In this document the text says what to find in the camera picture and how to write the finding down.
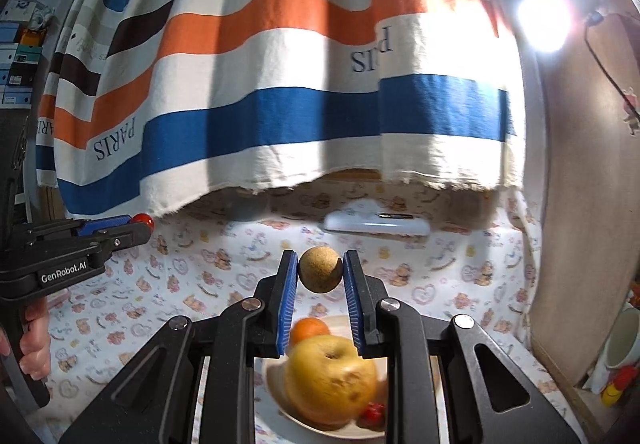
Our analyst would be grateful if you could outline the brown longan fruit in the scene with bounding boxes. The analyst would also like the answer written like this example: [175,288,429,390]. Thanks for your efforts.
[298,245,343,294]

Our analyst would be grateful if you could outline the red cherry tomato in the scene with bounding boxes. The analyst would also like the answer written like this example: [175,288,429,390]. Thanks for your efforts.
[357,403,386,431]
[130,213,155,231]

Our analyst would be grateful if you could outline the large yellow apple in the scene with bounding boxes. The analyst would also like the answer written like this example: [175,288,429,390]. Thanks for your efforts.
[283,334,378,427]

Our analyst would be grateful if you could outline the left human hand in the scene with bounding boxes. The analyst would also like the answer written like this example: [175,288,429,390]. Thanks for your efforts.
[18,297,51,381]

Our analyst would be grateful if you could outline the orange mandarin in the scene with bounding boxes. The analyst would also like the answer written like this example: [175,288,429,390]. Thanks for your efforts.
[290,317,331,346]

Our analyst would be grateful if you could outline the white remote control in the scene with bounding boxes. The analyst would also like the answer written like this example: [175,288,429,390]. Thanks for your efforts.
[322,209,431,237]

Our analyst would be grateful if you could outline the cream round plate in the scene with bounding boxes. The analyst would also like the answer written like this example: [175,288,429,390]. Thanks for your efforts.
[262,315,387,441]

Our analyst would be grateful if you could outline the teddy bear print bedsheet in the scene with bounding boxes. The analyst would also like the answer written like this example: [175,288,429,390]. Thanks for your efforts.
[34,181,577,443]

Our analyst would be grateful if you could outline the striped Paris curtain cloth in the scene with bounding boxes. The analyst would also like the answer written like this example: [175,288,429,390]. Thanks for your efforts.
[36,0,525,217]

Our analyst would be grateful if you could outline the stacked boxes on shelf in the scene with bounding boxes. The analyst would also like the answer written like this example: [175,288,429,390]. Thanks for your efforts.
[0,0,53,108]

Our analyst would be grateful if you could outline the wooden headboard panel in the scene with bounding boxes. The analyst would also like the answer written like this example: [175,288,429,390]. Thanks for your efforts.
[532,16,639,384]

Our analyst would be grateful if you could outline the white ceramic mug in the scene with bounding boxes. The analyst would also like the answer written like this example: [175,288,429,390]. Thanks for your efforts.
[605,307,640,369]

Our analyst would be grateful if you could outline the small yellow red toy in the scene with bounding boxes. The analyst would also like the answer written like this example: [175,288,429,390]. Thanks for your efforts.
[600,366,639,407]

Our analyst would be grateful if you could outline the bright clip lamp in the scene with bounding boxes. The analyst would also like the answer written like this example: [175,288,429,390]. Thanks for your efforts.
[514,0,613,55]

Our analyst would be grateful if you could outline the black lamp cable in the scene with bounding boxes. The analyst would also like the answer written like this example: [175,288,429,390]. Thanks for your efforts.
[583,20,640,125]

